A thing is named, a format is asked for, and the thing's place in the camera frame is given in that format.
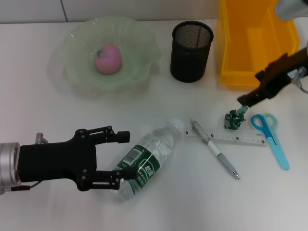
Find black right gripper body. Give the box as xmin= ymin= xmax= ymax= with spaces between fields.
xmin=264 ymin=47 xmax=308 ymax=99

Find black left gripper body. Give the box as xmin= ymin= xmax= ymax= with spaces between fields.
xmin=18 ymin=129 xmax=97 ymax=192

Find clear green-label water bottle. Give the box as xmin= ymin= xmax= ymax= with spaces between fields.
xmin=109 ymin=117 xmax=185 ymax=203

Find blue teal scissors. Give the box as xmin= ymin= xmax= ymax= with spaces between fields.
xmin=251 ymin=113 xmax=291 ymax=171

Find clear plastic ruler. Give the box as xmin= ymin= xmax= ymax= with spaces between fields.
xmin=185 ymin=126 xmax=268 ymax=147

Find white grey ballpoint pen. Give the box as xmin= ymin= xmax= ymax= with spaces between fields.
xmin=191 ymin=119 xmax=241 ymax=180

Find black mesh pen holder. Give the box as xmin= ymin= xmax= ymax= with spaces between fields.
xmin=170 ymin=21 xmax=214 ymax=83

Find pink toy peach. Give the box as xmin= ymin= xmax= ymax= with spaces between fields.
xmin=93 ymin=43 xmax=122 ymax=75

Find translucent green fruit plate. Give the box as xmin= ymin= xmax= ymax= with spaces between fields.
xmin=49 ymin=16 xmax=162 ymax=96

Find yellow plastic bin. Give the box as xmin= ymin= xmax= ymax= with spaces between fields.
xmin=215 ymin=0 xmax=301 ymax=88

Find silver cable connector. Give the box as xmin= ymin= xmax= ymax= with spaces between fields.
xmin=35 ymin=132 xmax=49 ymax=145
xmin=290 ymin=67 xmax=308 ymax=93

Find black plug cable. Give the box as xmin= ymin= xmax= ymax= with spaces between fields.
xmin=9 ymin=181 xmax=40 ymax=192

